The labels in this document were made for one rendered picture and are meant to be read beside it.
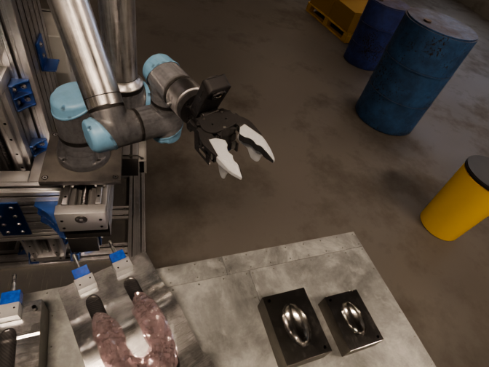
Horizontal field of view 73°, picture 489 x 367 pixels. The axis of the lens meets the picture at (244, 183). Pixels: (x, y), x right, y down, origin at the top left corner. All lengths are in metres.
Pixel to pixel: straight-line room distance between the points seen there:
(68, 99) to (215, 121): 0.50
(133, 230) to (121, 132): 1.24
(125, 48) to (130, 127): 0.27
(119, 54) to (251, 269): 0.79
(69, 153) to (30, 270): 0.96
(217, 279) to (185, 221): 1.14
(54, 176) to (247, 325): 0.73
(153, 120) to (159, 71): 0.11
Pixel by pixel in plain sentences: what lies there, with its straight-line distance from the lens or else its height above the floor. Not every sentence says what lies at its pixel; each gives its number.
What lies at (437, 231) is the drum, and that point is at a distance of 2.98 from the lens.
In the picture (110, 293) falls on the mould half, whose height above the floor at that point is 0.86.
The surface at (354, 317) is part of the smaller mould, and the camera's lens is 1.21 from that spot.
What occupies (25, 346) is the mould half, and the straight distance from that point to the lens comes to 1.03.
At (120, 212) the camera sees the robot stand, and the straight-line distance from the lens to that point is 2.01.
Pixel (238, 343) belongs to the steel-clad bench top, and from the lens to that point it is 1.10.
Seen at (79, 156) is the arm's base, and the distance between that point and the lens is 1.08.
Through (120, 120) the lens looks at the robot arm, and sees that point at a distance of 0.74.
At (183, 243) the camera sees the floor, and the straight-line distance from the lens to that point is 2.15.
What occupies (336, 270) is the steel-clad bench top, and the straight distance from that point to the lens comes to 1.32.
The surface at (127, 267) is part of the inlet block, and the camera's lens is 1.08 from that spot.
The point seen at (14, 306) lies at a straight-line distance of 1.05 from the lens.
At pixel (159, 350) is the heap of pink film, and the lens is 0.97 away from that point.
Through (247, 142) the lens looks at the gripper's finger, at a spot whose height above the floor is 1.45.
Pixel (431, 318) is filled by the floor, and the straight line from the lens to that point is 2.55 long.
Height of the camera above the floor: 1.83
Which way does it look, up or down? 46 degrees down
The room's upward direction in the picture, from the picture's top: 17 degrees clockwise
